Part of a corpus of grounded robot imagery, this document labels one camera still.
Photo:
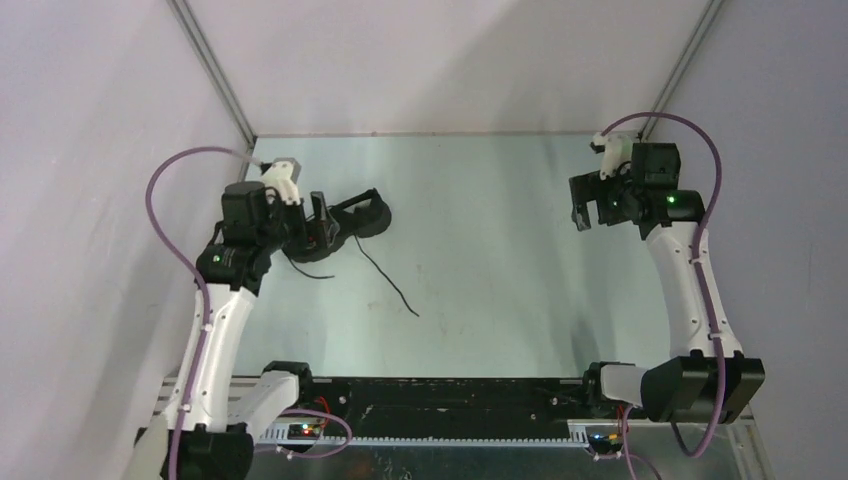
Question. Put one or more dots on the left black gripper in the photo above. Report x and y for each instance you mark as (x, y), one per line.
(319, 216)

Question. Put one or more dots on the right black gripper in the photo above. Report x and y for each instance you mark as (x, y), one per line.
(590, 187)

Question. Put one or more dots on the black shoelace end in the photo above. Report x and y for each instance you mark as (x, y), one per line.
(306, 274)
(386, 277)

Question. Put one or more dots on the black shoe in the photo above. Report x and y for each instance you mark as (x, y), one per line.
(366, 215)

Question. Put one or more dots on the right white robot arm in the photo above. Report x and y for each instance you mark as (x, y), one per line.
(707, 375)

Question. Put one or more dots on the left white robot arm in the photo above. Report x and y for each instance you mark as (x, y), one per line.
(201, 434)

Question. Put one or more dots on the left circuit board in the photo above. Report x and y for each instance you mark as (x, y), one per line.
(304, 432)

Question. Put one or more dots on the circuit board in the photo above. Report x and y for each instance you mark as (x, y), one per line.
(304, 432)
(605, 445)

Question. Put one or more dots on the right circuit board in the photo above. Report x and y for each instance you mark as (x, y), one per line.
(605, 445)

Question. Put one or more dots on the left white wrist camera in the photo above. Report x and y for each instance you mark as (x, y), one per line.
(282, 175)

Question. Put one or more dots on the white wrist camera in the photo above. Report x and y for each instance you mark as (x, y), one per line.
(282, 175)
(616, 150)

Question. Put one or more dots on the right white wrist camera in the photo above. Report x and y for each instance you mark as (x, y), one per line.
(616, 150)

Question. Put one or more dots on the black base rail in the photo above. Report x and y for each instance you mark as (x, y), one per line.
(478, 408)

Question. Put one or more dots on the grey slotted cable duct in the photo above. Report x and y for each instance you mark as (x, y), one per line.
(279, 435)

